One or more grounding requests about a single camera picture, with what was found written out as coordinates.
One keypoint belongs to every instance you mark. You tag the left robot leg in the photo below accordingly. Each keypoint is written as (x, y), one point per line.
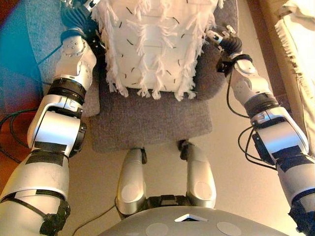
(131, 182)

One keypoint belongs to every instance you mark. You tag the white fringed blanket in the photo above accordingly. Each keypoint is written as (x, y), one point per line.
(152, 54)

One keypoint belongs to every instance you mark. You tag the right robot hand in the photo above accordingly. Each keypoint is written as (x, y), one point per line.
(231, 45)

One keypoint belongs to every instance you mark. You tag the right robot leg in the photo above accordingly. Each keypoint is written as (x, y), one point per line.
(200, 177)

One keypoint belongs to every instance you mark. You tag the robot leg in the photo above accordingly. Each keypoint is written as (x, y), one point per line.
(200, 177)
(131, 182)

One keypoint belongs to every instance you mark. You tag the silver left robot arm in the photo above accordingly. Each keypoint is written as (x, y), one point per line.
(56, 127)

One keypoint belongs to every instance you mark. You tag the grey robot torso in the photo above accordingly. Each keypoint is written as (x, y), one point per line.
(187, 223)

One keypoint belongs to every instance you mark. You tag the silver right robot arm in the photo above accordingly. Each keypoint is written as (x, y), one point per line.
(278, 132)

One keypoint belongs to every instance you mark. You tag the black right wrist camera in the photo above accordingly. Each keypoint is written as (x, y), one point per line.
(224, 66)

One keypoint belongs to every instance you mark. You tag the grey fabric armchair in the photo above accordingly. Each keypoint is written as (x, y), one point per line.
(147, 123)

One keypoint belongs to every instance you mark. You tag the wooden bed frame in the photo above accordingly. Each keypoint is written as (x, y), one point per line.
(268, 37)

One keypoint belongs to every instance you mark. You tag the rounded floor rug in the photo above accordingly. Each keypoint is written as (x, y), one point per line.
(14, 64)

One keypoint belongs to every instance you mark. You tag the white bed duvet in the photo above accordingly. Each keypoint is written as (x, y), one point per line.
(300, 49)

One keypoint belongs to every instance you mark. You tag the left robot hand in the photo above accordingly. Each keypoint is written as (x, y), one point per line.
(73, 16)

